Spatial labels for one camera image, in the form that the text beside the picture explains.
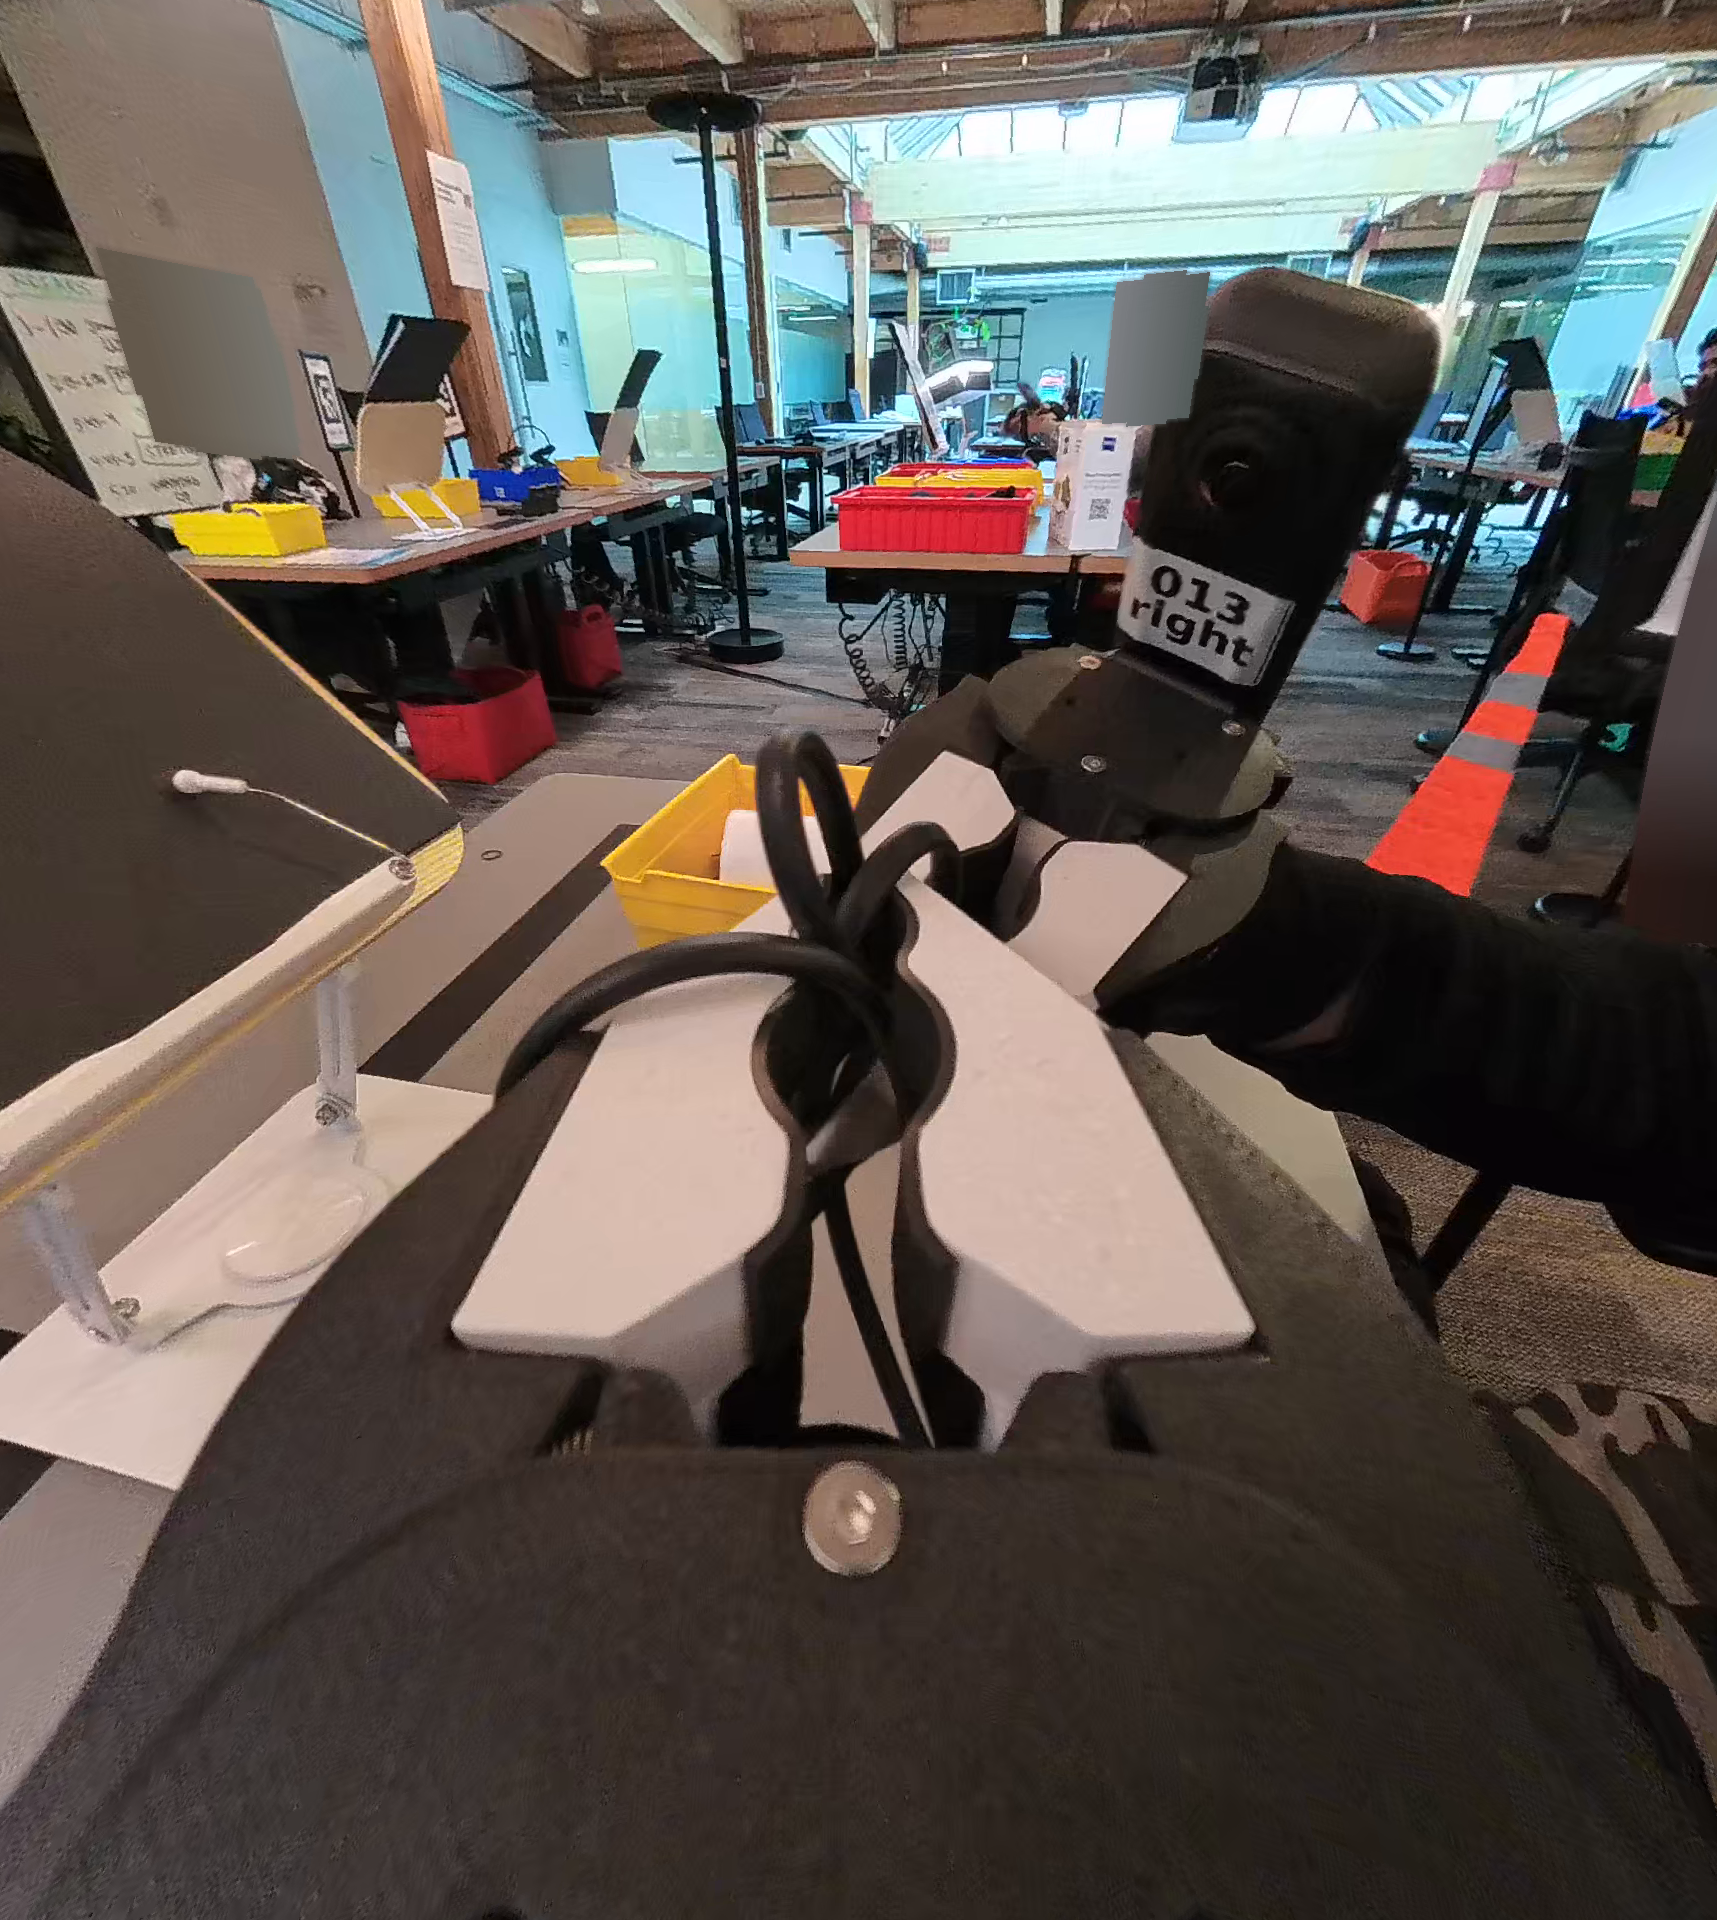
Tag yellow plastic bin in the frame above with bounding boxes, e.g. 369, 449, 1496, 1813
601, 751, 874, 956

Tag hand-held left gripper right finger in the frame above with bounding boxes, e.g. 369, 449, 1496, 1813
882, 881, 1262, 1442

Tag red plastic bin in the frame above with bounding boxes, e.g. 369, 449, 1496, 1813
400, 661, 561, 793
1338, 546, 1436, 632
835, 467, 1047, 560

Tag person's right forearm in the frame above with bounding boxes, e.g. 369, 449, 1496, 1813
1115, 840, 1717, 1263

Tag long wooden desk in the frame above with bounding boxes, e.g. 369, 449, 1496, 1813
167, 480, 725, 723

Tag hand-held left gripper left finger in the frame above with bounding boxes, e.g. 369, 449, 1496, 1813
448, 955, 814, 1418

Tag black round-top pole stand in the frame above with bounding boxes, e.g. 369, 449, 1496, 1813
642, 85, 790, 669

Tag white board stand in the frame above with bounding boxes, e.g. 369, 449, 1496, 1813
0, 856, 493, 1495

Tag whiteboard with writing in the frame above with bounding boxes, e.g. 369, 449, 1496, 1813
0, 264, 223, 518

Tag white cable tie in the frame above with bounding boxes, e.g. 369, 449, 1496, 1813
167, 767, 410, 878

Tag wooden board with black mat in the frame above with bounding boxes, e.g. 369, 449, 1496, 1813
0, 407, 469, 1298

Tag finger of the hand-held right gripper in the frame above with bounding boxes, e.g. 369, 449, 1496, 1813
1002, 840, 1197, 1015
715, 744, 1024, 932

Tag small wooden desk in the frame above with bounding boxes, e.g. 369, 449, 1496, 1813
790, 526, 1136, 699

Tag orange traffic cone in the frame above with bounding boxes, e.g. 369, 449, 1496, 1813
1363, 611, 1574, 903

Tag small yellow bin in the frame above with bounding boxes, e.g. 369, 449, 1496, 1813
167, 499, 334, 564

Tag thin black cable loop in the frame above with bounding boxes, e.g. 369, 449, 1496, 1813
492, 731, 974, 1442

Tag person's camouflage pants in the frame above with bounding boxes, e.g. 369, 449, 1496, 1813
1505, 1380, 1717, 1920

